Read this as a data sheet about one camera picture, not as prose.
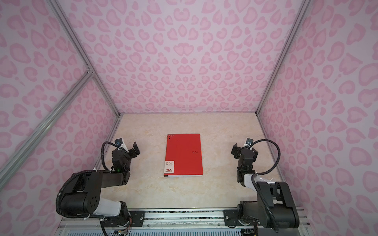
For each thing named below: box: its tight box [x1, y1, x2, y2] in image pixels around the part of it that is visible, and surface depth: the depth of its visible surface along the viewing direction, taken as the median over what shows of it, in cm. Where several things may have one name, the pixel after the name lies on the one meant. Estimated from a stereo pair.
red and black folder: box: [163, 133, 204, 177], surface depth 97 cm
